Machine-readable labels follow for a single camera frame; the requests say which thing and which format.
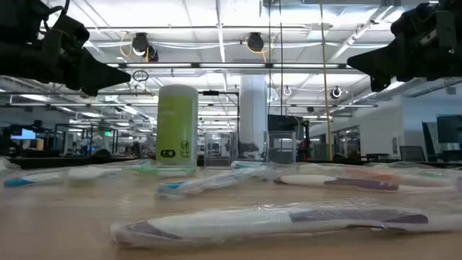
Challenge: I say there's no grey office chair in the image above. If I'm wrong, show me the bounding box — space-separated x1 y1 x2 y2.
398 144 427 163

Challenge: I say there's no orange toothbrush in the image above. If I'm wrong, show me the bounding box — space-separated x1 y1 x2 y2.
299 164 458 184

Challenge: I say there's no dark computer monitor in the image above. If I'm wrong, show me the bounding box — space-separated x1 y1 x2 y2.
435 114 462 144

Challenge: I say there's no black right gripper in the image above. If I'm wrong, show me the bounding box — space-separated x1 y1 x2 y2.
346 1 443 93

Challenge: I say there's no black aluminium table frame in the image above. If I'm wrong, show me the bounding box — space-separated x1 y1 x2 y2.
0 155 462 170

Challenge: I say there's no clear acrylic triangular holder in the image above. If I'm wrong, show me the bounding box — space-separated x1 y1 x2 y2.
203 129 300 168

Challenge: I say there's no lit computer monitor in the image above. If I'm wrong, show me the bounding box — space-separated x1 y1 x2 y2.
9 128 37 141

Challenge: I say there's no purple toothbrush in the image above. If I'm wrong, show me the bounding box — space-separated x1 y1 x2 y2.
274 174 459 193
110 200 462 251

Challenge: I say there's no green toothbrush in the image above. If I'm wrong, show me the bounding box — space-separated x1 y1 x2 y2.
324 161 461 181
124 165 199 178

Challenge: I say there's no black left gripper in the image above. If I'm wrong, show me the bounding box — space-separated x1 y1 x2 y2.
35 13 132 98

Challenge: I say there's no green wipes canister white lid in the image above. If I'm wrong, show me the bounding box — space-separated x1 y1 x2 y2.
155 84 199 168

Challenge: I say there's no blue toothbrush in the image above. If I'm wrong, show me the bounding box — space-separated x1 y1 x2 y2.
2 166 126 189
155 160 277 200

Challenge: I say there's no thin black cable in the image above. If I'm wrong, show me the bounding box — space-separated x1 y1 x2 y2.
266 0 272 160

